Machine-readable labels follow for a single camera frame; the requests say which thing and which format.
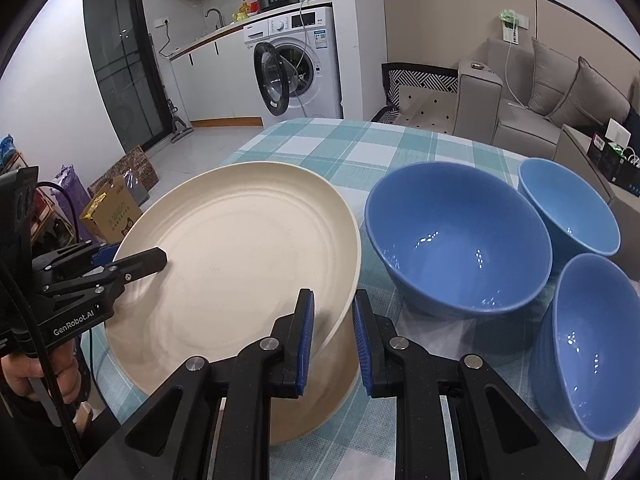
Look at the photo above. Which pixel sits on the teal checked tablecloth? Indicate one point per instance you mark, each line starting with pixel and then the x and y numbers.
pixel 358 441

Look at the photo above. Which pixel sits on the large beige plate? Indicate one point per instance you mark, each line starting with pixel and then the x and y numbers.
pixel 332 374

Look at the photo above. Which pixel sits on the white washing machine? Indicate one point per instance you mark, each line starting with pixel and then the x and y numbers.
pixel 293 57

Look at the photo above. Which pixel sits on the wall power strip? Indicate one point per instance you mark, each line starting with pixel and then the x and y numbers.
pixel 510 24

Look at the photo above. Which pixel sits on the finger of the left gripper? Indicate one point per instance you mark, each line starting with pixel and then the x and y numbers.
pixel 80 257
pixel 102 283

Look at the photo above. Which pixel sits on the grey cabinet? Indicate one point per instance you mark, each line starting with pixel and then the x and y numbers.
pixel 571 152

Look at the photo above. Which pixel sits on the black box with cables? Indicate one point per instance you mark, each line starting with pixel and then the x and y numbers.
pixel 615 152

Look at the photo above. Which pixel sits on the black white rug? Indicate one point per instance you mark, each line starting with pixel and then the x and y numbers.
pixel 419 96

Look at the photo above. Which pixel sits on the large blue bowl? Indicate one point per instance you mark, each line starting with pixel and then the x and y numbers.
pixel 456 241

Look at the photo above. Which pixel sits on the grey sofa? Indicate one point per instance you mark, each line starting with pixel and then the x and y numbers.
pixel 505 101

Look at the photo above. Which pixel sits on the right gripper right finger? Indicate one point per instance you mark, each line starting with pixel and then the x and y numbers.
pixel 453 417

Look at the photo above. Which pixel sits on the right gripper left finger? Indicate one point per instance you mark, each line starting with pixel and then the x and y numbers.
pixel 212 419

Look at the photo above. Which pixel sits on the left hand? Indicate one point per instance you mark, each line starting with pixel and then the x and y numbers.
pixel 19 369

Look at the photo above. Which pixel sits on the grey cushion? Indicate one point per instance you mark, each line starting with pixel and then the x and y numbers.
pixel 590 102

